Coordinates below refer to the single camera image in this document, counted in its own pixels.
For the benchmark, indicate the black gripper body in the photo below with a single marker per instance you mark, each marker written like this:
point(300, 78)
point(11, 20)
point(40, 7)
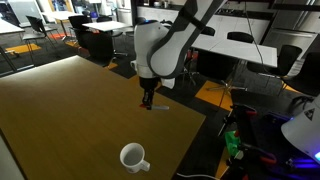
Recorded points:
point(148, 85)

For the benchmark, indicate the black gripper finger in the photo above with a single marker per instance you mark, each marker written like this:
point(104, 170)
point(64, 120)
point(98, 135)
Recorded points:
point(151, 98)
point(145, 98)

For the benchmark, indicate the white marker with red cap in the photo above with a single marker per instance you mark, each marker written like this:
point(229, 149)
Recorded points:
point(160, 108)

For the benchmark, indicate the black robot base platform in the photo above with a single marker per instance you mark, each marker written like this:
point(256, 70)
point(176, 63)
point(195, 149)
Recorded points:
point(270, 130)

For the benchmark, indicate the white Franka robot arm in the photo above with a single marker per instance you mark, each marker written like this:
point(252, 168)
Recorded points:
point(166, 56)

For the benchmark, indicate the white ceramic mug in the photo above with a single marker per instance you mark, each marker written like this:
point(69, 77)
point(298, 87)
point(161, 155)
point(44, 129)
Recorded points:
point(133, 156)

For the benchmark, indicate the white square table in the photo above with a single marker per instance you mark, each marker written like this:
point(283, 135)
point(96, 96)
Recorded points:
point(8, 26)
point(106, 26)
point(63, 15)

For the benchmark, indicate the white rectangular table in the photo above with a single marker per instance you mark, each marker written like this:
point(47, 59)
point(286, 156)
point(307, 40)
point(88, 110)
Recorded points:
point(246, 51)
point(208, 43)

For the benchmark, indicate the silver tall fridge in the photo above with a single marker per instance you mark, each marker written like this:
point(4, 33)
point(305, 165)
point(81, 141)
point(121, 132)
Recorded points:
point(124, 13)

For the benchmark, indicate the black clamp stand red knobs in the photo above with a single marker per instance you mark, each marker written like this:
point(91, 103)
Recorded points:
point(240, 116)

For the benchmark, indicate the white board panel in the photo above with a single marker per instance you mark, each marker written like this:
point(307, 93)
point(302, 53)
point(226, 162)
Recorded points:
point(23, 10)

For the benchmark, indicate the stainless steel refrigerator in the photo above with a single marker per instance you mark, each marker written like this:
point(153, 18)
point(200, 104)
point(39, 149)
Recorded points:
point(293, 33)

